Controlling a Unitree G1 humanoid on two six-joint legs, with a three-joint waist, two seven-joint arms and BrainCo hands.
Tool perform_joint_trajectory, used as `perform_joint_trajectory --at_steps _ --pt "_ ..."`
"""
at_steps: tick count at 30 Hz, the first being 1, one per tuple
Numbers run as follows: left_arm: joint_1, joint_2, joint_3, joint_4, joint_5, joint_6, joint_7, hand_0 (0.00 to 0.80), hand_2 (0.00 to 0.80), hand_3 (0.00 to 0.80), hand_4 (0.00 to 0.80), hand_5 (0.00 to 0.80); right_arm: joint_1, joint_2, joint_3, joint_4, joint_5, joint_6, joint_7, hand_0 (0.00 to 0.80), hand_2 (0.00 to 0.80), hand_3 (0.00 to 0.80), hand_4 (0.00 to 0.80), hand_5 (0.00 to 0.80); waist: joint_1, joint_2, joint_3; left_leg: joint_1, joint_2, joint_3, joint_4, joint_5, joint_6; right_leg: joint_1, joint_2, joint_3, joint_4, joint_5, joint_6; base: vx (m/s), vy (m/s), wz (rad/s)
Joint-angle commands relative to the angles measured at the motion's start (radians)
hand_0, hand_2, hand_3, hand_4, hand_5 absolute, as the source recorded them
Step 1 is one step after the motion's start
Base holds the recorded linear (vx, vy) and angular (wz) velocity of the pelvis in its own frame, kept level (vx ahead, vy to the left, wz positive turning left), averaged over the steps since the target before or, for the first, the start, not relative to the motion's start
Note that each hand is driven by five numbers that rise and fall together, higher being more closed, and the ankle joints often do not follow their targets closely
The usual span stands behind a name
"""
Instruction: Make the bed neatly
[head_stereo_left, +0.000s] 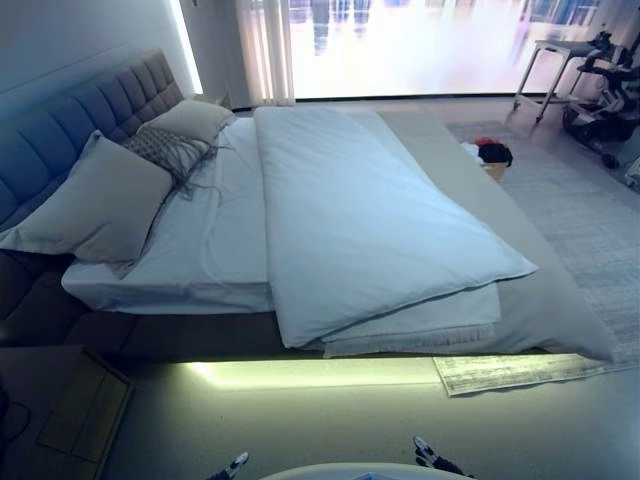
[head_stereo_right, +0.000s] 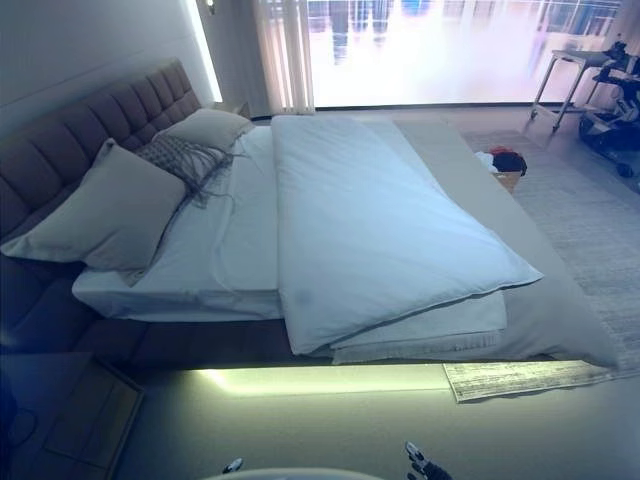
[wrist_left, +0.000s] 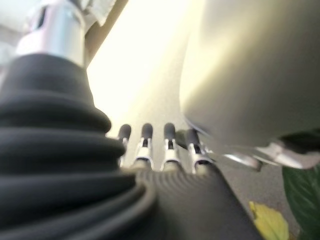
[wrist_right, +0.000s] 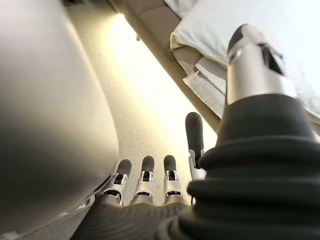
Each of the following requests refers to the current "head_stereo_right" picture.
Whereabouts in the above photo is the large bright window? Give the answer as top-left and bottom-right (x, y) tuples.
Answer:
(304, 0), (621, 109)

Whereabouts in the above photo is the small light wooden nightstand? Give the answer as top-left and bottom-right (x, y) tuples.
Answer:
(214, 101), (251, 120)

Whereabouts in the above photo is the vertical wall light strip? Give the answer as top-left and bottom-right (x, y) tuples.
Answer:
(192, 0), (224, 104)

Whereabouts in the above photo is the white side table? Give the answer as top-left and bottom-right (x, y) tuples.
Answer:
(529, 48), (619, 124)

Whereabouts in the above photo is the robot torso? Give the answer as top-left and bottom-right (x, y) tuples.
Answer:
(219, 464), (412, 480)

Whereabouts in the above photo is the white duvet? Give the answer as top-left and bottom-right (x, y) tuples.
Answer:
(269, 113), (545, 355)

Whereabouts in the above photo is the beige square pillow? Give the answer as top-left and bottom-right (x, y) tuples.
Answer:
(152, 108), (257, 152)
(0, 138), (188, 287)

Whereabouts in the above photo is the brown upholstered bed frame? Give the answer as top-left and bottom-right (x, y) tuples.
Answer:
(0, 57), (334, 381)

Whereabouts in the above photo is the black wheeled machine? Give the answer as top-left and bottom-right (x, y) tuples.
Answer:
(578, 42), (640, 179)

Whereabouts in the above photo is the grey patterned rug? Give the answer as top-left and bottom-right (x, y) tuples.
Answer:
(442, 129), (640, 404)

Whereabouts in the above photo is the white sheer curtain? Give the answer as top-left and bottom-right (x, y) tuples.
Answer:
(252, 0), (316, 121)

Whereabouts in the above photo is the dark wooden nightstand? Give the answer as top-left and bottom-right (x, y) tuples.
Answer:
(0, 349), (146, 472)

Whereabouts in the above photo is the wooden laundry basket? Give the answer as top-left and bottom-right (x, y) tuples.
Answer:
(492, 169), (526, 194)

